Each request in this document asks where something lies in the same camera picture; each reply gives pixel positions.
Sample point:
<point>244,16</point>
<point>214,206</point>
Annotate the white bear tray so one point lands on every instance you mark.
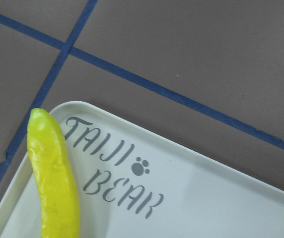
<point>133,183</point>

